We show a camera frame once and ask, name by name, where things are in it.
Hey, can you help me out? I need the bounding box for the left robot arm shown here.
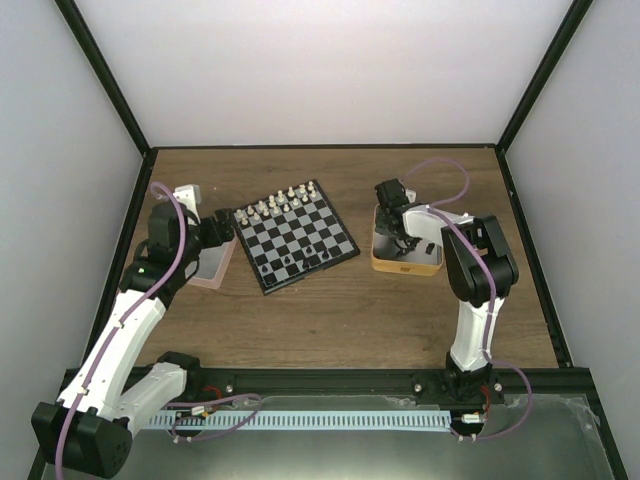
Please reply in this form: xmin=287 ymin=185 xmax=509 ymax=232
xmin=31 ymin=200 xmax=235 ymax=479

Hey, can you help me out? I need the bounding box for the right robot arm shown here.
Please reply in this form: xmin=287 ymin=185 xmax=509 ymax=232
xmin=374 ymin=179 xmax=519 ymax=403

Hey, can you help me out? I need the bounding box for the white chess pieces group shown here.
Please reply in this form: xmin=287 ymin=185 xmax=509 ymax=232
xmin=233 ymin=180 xmax=320 ymax=225

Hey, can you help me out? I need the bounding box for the gold metal tin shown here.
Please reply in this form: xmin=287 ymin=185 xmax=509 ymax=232
xmin=370 ymin=207 xmax=444 ymax=276

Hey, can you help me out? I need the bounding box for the black and white chessboard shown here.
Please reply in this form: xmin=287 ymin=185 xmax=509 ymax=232
xmin=232 ymin=179 xmax=360 ymax=295

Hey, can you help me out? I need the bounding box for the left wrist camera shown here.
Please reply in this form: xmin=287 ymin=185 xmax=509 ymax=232
xmin=173 ymin=184 xmax=202 ymax=215

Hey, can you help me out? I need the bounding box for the blue slotted cable duct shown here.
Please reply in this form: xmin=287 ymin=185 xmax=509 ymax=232
xmin=143 ymin=410 xmax=451 ymax=433

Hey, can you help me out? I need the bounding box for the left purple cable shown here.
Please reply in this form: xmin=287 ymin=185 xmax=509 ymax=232
xmin=53 ymin=180 xmax=190 ymax=479

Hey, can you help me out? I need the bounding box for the black aluminium frame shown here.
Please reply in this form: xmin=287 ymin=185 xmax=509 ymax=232
xmin=56 ymin=1 xmax=627 ymax=479

